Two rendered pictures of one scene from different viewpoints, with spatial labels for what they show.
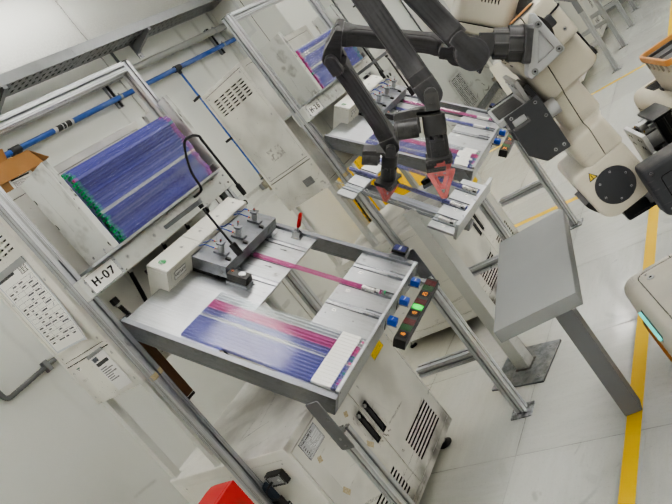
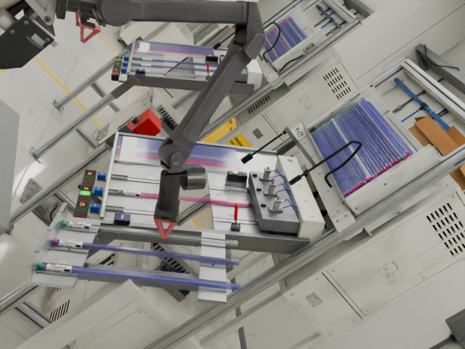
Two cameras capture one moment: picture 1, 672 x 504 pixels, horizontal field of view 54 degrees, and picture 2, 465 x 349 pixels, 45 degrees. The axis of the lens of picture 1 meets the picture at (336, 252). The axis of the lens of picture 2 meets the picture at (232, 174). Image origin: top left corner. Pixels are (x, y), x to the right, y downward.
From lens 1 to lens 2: 339 cm
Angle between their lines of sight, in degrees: 110
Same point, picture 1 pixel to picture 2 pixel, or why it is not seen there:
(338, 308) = (149, 179)
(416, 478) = (52, 300)
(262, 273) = (228, 193)
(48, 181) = (363, 94)
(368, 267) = (146, 214)
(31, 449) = not seen: outside the picture
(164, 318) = (255, 158)
